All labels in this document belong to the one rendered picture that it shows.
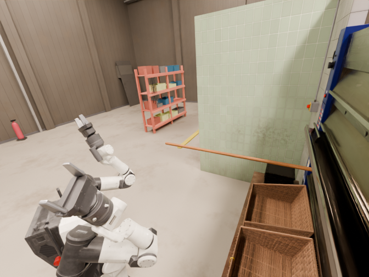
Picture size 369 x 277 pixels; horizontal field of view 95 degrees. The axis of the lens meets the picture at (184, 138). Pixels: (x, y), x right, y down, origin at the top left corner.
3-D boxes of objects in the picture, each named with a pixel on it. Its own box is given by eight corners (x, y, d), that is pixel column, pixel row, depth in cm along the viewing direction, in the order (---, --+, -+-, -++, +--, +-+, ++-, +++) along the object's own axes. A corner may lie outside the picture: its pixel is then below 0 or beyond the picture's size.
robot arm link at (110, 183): (134, 190, 121) (101, 194, 105) (126, 184, 130) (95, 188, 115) (136, 174, 121) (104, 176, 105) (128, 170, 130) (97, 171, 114)
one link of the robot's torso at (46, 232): (49, 299, 75) (11, 245, 61) (61, 236, 103) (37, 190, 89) (119, 264, 86) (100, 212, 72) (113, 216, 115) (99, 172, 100)
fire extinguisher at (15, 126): (25, 137, 607) (16, 118, 579) (29, 138, 594) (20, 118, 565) (15, 140, 584) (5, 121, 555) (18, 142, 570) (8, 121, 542)
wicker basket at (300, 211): (301, 206, 173) (307, 184, 162) (307, 258, 128) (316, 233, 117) (250, 193, 195) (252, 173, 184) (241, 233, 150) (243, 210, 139)
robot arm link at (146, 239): (135, 237, 61) (166, 255, 71) (137, 212, 70) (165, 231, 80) (112, 249, 63) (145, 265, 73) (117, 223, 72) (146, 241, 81)
